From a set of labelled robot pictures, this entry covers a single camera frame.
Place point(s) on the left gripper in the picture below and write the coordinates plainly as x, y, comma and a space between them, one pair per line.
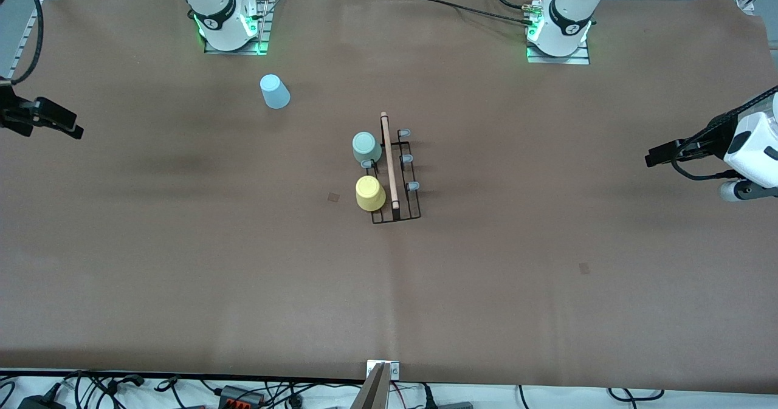
710, 138

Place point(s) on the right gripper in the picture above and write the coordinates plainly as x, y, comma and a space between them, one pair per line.
13, 112

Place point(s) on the pale green plastic cup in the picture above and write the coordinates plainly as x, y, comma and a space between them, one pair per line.
367, 146

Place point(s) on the yellow plastic cup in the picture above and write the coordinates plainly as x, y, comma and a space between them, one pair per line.
369, 195

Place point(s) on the light blue plastic cup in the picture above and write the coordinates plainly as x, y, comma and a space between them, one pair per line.
275, 93

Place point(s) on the black power adapter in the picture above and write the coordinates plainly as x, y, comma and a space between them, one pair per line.
39, 403

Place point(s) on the brown table mat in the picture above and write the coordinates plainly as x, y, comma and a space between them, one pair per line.
425, 305

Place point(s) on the black orange connector box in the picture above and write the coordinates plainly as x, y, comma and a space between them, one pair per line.
240, 395

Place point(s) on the grey flat box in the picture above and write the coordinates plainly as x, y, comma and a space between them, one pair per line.
456, 405

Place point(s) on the black power plug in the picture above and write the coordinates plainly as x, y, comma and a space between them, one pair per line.
428, 397

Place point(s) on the metal pole bracket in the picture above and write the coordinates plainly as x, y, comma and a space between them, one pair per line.
395, 371

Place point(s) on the aluminium camera pole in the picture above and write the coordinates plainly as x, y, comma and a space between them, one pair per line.
374, 394

